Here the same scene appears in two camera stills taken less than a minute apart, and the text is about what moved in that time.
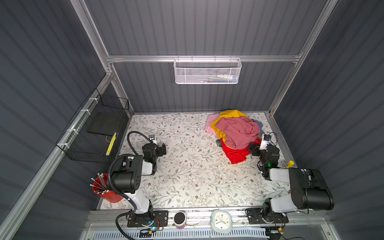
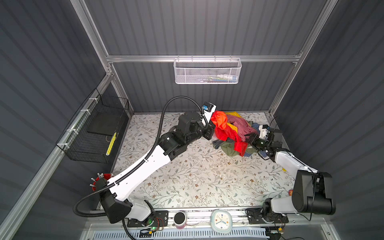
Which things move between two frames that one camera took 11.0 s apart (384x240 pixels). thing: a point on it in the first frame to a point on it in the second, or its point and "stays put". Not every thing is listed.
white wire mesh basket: [207, 71] stays put
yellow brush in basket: [111, 143] stays put
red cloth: [237, 155] to [219, 119]
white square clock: [221, 221] stays put
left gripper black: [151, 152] to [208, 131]
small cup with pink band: [179, 218] stays put
